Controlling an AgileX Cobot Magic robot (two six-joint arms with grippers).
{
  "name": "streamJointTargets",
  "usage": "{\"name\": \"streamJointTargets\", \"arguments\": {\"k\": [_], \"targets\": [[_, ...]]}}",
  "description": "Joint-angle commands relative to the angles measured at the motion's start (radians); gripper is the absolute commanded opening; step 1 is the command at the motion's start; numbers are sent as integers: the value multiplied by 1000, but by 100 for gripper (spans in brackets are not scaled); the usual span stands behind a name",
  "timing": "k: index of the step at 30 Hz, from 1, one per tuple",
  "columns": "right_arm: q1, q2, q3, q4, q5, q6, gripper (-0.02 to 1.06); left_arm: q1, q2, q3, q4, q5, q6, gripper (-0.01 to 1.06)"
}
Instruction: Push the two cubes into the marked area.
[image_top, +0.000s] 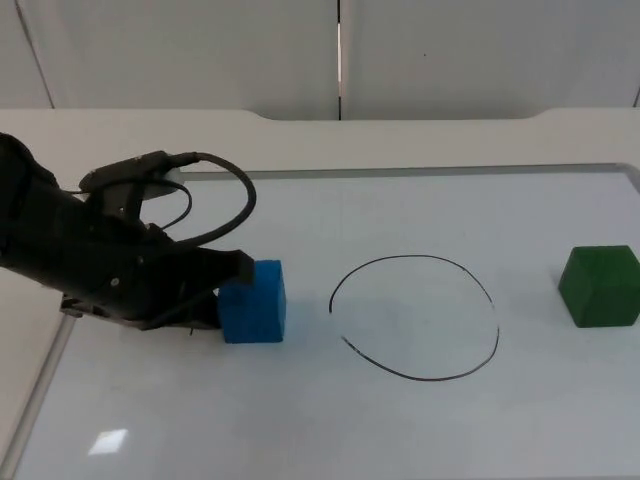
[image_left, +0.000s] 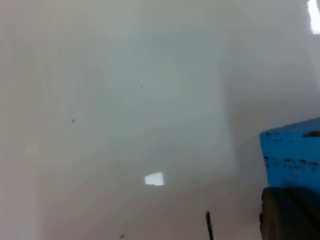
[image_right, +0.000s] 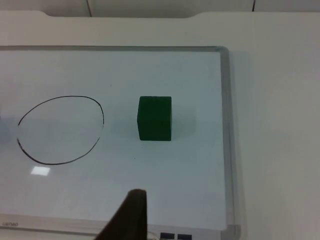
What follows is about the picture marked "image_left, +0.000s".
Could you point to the blue cube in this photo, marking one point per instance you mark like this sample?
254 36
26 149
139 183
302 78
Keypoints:
290 160

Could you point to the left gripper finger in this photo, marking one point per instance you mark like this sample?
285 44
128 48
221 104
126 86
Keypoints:
282 217

